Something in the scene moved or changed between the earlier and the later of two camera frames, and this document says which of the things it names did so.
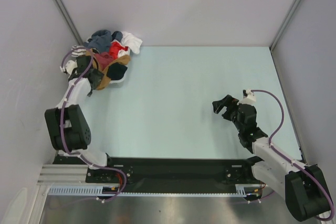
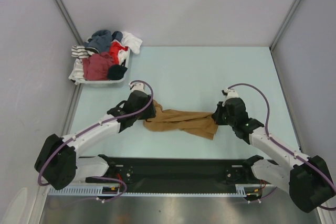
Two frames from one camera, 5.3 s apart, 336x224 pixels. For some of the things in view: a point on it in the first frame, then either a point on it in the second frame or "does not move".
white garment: [132, 42] does not move
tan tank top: [123, 59] -> [200, 123]
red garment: [114, 47] does not move
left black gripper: [98, 76] -> [149, 113]
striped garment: [77, 51] does not move
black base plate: [167, 175] does not move
